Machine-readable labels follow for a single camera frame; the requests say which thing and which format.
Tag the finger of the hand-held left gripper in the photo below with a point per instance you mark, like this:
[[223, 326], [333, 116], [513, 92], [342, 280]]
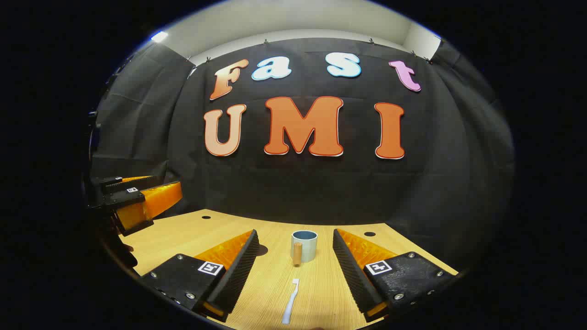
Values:
[[126, 198], [119, 184]]

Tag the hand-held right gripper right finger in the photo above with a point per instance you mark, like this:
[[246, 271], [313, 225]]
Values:
[[351, 275]]

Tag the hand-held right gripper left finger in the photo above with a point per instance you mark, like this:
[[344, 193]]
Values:
[[238, 275]]

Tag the round dark brown coaster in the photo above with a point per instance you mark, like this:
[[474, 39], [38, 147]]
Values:
[[262, 250]]

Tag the white toothbrush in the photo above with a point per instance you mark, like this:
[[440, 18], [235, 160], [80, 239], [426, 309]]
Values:
[[290, 305]]

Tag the wooden desktop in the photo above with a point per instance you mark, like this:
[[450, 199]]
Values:
[[266, 284]]

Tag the black backdrop cloth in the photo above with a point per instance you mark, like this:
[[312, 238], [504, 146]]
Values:
[[298, 192]]

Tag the ceiling light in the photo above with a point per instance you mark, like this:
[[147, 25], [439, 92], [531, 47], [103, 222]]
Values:
[[159, 36]]

